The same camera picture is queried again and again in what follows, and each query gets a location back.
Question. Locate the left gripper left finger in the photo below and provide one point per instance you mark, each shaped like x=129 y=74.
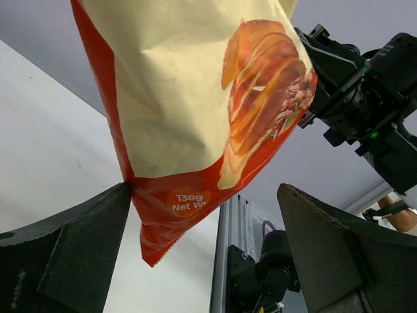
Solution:
x=65 y=263

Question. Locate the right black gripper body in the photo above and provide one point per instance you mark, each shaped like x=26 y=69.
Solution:
x=342 y=99

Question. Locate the cassava chips bag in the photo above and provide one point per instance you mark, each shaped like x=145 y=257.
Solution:
x=199 y=96

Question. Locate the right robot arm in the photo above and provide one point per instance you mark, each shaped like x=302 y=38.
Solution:
x=389 y=147

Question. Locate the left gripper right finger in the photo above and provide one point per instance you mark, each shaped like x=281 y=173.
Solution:
x=345 y=263

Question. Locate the right black base bracket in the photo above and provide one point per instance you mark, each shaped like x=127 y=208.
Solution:
x=260 y=286

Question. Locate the person forearm in background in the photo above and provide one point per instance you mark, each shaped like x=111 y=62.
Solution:
x=402 y=221

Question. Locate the aluminium mounting rail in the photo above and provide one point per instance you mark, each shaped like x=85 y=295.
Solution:
x=231 y=251

